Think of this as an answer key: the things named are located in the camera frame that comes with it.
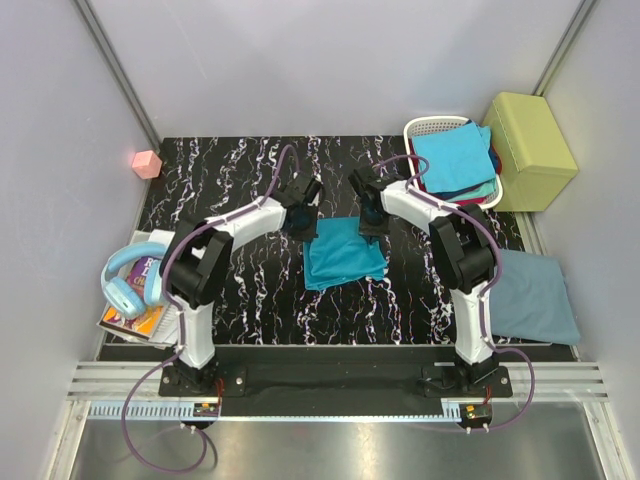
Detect teal t shirt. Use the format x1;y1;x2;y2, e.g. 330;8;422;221
303;217;387;291

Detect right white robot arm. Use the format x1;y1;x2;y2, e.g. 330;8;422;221
348;166;502;397

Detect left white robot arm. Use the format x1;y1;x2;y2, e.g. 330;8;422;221
160;172;325;396

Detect stack of papers and books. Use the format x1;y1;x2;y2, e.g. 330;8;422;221
97;230;178;345

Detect red shirt in basket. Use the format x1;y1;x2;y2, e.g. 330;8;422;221
433;146;502;205

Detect white perforated laundry basket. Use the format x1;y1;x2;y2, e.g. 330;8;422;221
403;115;503;210

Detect light blue shirt in basket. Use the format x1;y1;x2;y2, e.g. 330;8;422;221
412;122;496;194

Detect pink cube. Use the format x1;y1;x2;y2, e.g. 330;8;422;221
131;150;163;180

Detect light blue headphones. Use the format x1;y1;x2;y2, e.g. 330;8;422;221
101;241;167;319

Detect green storage box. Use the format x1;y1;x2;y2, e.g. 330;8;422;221
483;92;579;212

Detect folded grey-blue t shirt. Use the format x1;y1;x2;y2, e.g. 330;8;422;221
489;250;581;346

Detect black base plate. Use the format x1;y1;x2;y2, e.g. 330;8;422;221
159;345;513;399

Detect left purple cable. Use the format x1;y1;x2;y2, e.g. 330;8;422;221
122;144;301;473

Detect aluminium rail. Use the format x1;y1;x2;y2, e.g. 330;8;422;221
66;362;608;402

